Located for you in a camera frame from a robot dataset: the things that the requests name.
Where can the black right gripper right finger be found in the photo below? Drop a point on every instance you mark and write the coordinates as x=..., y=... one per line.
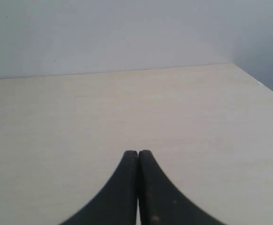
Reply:
x=161, y=202

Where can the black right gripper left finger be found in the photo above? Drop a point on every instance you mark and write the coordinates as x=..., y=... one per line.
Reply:
x=116, y=202

